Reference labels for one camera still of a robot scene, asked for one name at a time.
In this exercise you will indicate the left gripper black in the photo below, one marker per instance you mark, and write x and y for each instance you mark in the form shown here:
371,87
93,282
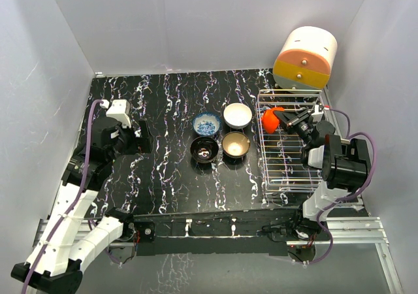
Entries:
142,144

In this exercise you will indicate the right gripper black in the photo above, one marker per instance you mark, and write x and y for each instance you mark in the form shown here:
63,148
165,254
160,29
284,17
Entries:
289,120

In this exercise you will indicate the red bowl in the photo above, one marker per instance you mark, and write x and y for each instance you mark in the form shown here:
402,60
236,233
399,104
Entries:
269,121

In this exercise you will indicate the black glossy bowl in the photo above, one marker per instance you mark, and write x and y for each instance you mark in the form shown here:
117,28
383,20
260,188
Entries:
204,149

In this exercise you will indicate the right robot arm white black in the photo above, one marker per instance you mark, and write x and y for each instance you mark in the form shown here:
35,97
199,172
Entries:
344,166

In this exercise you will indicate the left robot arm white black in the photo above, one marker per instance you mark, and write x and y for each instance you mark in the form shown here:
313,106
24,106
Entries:
58,260

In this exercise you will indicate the brown bowl cream interior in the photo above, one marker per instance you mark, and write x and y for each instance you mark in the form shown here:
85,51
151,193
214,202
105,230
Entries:
235,144

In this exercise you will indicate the round pastel drawer cabinet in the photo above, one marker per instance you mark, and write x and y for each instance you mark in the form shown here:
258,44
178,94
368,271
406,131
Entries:
306,59

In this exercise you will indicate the blue white patterned bowl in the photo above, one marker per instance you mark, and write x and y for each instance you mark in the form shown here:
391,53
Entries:
206,124

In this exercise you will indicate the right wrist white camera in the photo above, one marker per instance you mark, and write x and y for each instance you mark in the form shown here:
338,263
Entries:
318,112

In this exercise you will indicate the wrist white camera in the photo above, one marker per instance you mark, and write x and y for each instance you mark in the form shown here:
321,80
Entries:
318,112
120,110

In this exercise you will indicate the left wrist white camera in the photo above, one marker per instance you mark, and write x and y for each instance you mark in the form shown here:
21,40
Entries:
120,110

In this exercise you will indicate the white wire dish rack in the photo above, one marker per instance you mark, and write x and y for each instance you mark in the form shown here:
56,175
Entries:
283,171

